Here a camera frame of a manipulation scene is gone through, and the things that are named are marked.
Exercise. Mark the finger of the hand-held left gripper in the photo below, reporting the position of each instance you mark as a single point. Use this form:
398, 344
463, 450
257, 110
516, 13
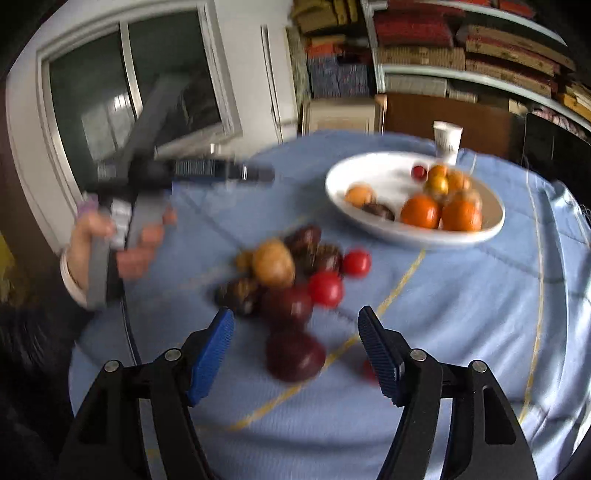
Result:
203, 168
254, 174

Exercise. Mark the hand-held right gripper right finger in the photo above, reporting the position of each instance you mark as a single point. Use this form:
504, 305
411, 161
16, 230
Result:
378, 355

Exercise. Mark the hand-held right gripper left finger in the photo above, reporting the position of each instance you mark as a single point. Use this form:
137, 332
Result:
212, 355

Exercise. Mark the small red cherry tomato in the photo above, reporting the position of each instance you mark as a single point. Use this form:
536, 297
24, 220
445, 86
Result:
419, 172
368, 371

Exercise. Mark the dark purple passion fruit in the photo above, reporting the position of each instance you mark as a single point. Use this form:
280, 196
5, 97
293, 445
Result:
378, 211
238, 295
328, 258

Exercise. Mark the dark red plum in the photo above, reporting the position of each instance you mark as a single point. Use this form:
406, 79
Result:
294, 354
286, 304
302, 237

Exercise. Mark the small tan fruit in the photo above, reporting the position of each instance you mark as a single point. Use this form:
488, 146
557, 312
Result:
243, 261

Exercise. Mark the streaked orange fruit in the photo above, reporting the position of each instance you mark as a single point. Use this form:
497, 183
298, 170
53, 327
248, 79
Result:
360, 194

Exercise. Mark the white plate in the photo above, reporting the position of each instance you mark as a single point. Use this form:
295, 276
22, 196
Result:
369, 170

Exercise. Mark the orange mandarin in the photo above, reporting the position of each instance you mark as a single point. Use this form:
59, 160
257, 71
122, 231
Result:
420, 211
461, 216

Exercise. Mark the yellow orange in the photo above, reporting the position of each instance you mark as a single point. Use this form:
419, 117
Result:
436, 185
437, 170

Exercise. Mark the person's left forearm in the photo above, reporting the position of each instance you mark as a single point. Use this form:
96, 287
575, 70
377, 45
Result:
27, 332

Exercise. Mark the person's left hand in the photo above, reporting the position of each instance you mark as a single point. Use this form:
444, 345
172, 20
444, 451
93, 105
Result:
83, 249

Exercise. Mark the blue checked tablecloth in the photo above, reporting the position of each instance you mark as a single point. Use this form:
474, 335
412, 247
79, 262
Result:
461, 323

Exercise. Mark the dark white-framed window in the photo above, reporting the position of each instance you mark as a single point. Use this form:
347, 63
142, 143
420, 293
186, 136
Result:
83, 92

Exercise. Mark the light wooden framed panel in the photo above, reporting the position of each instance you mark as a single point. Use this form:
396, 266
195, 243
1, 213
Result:
341, 115

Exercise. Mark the green patterned board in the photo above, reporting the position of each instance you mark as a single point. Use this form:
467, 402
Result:
298, 69

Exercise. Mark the stack of blue floral boxes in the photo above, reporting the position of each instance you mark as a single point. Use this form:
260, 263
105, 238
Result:
337, 76

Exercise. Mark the brown wooden board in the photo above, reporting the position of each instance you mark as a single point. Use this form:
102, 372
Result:
415, 115

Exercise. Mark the stack of yellow boxes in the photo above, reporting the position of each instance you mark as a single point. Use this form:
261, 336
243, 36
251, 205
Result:
323, 16

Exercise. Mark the white metal shelf rack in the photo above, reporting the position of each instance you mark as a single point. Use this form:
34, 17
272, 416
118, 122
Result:
375, 46

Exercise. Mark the printed paper cup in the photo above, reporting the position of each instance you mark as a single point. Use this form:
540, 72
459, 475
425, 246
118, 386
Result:
448, 141

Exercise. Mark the stack of patterned flat boxes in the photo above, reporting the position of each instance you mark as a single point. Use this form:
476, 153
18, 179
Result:
415, 27

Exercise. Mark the pink floral cloth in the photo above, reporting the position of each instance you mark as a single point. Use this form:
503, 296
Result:
554, 115

